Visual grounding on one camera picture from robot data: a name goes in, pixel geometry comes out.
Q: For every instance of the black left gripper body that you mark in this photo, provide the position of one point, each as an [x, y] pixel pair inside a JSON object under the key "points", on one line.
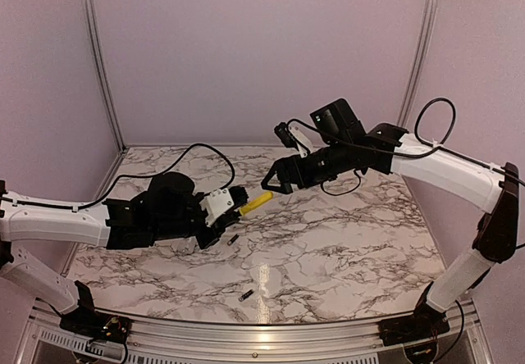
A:
{"points": [[207, 240]]}

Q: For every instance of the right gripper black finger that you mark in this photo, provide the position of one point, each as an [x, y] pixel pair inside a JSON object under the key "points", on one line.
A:
{"points": [[282, 188], [278, 175]]}

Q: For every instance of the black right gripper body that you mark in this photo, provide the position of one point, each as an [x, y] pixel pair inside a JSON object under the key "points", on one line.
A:
{"points": [[318, 173]]}

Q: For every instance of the yellow screwdriver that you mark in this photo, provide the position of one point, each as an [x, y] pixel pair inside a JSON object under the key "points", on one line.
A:
{"points": [[256, 203]]}

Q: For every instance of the black AAA battery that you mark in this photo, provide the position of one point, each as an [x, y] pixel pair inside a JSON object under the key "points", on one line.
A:
{"points": [[233, 239], [245, 295]]}

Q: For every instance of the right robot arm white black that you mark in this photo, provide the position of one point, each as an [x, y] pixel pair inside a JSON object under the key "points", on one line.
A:
{"points": [[390, 149]]}

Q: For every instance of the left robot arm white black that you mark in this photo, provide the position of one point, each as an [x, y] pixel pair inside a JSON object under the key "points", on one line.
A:
{"points": [[170, 208]]}

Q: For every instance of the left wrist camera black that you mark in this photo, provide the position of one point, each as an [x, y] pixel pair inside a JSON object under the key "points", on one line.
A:
{"points": [[239, 196]]}

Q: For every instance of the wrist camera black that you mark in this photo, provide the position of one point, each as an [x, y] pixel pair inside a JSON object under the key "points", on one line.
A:
{"points": [[239, 196], [282, 133]]}

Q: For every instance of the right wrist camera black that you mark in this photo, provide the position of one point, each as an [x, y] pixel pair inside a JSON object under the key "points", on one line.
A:
{"points": [[282, 133]]}

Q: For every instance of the front aluminium rail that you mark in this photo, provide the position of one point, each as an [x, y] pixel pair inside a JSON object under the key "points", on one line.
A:
{"points": [[155, 340]]}

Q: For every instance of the left aluminium frame post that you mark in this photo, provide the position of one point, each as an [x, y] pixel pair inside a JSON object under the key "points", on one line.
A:
{"points": [[101, 73]]}

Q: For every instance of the aluminium frame post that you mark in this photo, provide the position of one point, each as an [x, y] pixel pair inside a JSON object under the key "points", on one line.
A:
{"points": [[101, 73], [421, 51]]}

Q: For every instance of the right aluminium frame post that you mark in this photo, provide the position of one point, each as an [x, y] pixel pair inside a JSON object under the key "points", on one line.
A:
{"points": [[421, 51]]}

